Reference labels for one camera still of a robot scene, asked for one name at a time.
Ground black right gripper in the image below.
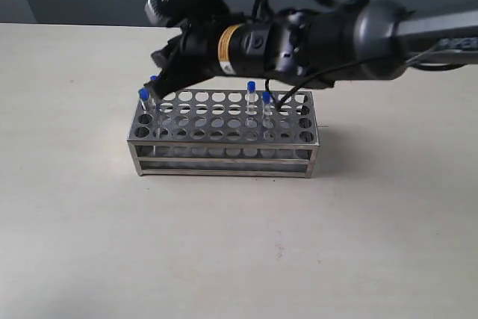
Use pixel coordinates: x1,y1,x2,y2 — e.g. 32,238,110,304
148,16,246,100

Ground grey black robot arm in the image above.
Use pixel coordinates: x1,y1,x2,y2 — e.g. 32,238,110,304
146,0,477,99

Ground stainless steel test tube rack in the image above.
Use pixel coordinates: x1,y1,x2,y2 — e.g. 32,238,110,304
127,89,320,178

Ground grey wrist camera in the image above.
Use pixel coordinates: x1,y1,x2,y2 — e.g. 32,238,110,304
145,0,231,28

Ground black cable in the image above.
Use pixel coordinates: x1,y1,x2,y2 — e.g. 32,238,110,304
264,48,478,111

